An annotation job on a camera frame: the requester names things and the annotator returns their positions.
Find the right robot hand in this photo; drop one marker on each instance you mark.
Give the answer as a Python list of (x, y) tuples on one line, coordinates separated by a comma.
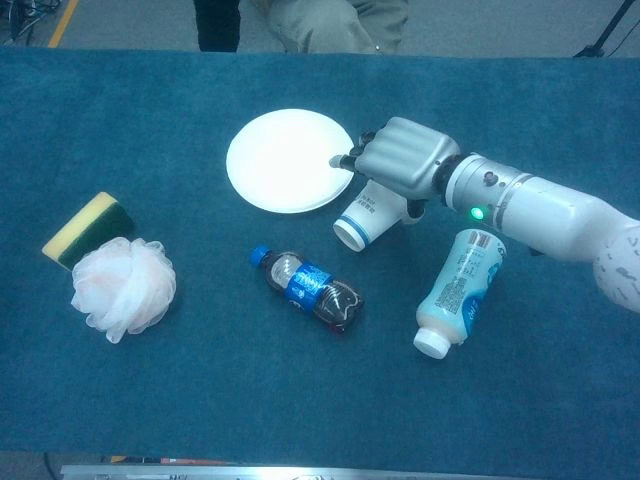
[(405, 155)]

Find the white paper cup blue print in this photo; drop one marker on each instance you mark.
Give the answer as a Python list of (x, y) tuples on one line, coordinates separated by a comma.
[(365, 220)]

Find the white light-blue plastic bottle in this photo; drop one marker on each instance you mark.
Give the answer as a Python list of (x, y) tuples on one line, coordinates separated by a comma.
[(460, 290)]

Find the cola bottle blue label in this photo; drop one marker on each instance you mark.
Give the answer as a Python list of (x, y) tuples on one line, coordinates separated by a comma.
[(305, 287)]

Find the pink mesh bath loofah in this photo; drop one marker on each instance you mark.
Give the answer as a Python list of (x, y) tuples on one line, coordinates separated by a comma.
[(125, 290)]

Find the yellow green sponge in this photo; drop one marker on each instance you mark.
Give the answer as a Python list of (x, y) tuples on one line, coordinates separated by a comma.
[(85, 225)]

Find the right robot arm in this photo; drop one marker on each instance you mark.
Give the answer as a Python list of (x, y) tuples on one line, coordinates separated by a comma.
[(540, 210)]

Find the white paper plate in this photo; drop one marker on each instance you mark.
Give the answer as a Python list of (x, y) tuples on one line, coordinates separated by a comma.
[(280, 160)]

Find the seated person khaki trousers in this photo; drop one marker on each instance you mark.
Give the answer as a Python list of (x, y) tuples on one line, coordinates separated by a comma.
[(325, 25)]

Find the standing person black trousers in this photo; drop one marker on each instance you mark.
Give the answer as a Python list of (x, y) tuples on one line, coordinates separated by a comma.
[(217, 25)]

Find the black tripod stand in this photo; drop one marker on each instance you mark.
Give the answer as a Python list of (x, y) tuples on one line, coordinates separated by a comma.
[(607, 27)]

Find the teal table cloth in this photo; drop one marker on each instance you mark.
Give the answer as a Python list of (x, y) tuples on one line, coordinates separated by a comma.
[(300, 400)]

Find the yellow floor tape strip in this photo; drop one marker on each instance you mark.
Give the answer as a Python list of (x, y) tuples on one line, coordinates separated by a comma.
[(62, 25)]

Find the aluminium profile rail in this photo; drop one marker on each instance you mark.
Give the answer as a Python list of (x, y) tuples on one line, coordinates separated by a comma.
[(250, 472)]

